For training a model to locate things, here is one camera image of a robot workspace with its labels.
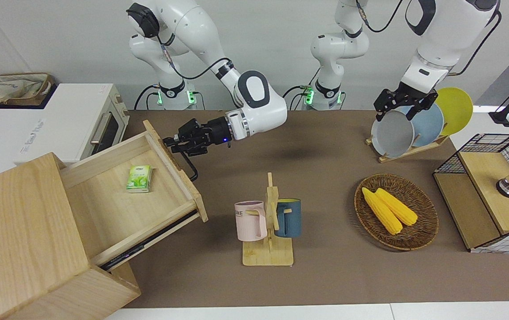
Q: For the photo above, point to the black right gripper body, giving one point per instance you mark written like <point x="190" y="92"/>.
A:
<point x="214" y="131"/>

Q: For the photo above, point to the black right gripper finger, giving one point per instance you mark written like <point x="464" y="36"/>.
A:
<point x="185" y="131"/>
<point x="194" y="150"/>

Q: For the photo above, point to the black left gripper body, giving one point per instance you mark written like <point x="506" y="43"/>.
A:
<point x="407" y="95"/>

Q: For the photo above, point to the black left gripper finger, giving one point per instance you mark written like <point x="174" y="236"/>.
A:
<point x="415" y="111"/>
<point x="383" y="111"/>

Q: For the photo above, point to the light wooden drawer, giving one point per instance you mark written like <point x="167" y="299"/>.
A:
<point x="116" y="209"/>

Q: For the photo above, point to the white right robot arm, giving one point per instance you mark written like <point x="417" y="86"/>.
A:
<point x="258" y="111"/>

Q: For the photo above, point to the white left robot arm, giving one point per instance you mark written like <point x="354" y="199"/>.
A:
<point x="441" y="40"/>

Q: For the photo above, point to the light blue plate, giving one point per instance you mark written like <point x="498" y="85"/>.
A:
<point x="427" y="126"/>

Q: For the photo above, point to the grey plate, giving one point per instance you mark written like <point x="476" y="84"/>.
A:
<point x="392" y="135"/>

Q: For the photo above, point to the yellow plate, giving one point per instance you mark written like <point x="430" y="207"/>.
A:
<point x="456" y="109"/>

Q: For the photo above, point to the wooden plate rack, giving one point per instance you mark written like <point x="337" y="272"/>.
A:
<point x="407" y="152"/>

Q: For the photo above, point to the green tissue pack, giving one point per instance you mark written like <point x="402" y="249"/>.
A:
<point x="138" y="178"/>

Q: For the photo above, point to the pink mug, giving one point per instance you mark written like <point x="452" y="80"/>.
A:
<point x="247" y="222"/>

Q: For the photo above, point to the yellow corn cob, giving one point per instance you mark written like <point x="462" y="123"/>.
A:
<point x="398" y="208"/>
<point x="383" y="213"/>

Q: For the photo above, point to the dark blue mug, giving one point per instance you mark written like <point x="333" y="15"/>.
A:
<point x="292" y="220"/>

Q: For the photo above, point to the brown wicker basket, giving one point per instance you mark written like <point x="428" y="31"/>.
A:
<point x="418" y="235"/>

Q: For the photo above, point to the wooden mug rack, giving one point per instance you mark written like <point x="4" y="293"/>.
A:
<point x="267" y="255"/>

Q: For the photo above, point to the white toaster oven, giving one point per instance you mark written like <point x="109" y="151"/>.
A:
<point x="50" y="124"/>

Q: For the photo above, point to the brown storage basket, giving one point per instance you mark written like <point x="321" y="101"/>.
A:
<point x="50" y="84"/>

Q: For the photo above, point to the brown table mat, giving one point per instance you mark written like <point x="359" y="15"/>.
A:
<point x="325" y="275"/>

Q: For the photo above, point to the cream cloth bag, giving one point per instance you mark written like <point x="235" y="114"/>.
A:
<point x="10" y="89"/>

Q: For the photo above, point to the light wooden cabinet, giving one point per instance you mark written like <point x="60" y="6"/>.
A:
<point x="14" y="231"/>

